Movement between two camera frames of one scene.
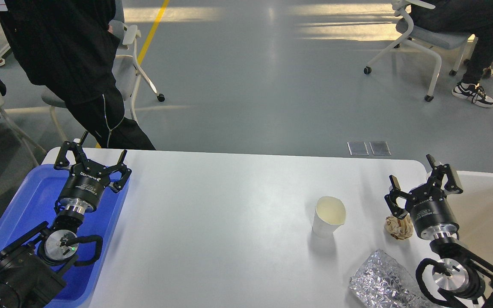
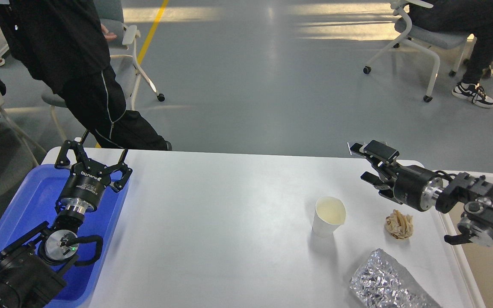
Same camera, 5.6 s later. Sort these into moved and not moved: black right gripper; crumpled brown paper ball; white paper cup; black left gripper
Moved: black right gripper
Not moved: white paper cup; crumpled brown paper ball; black left gripper
